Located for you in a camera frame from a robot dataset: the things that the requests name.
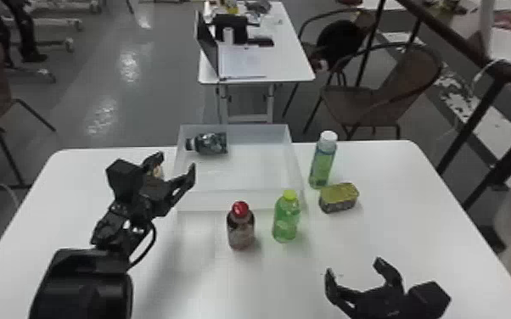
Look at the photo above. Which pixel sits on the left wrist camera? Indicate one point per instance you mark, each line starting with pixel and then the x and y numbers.
pixel 124 178

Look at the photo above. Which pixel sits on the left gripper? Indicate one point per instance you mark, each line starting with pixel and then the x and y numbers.
pixel 155 196

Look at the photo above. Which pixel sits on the yellow can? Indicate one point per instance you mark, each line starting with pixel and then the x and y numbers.
pixel 338 196

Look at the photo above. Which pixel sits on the dark bottle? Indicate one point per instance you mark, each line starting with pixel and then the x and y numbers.
pixel 211 143

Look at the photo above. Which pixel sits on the black chair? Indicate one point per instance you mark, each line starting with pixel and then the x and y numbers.
pixel 342 38

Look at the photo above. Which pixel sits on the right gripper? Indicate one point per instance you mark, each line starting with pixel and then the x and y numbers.
pixel 378 305

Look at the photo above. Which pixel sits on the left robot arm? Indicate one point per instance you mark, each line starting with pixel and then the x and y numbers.
pixel 81 285

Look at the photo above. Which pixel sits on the white side table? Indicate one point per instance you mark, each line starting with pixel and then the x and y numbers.
pixel 282 58

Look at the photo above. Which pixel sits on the brown bottle with red cap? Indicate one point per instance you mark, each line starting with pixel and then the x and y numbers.
pixel 240 229

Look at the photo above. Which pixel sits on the clear box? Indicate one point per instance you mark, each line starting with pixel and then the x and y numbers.
pixel 246 178

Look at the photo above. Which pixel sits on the green bottle with white cap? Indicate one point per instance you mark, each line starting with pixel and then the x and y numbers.
pixel 322 165

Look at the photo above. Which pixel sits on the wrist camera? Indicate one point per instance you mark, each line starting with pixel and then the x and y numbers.
pixel 429 300
pixel 124 178

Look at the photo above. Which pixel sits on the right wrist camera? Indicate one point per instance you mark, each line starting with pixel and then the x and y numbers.
pixel 429 300

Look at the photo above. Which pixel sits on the person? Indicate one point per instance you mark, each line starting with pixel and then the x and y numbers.
pixel 26 31

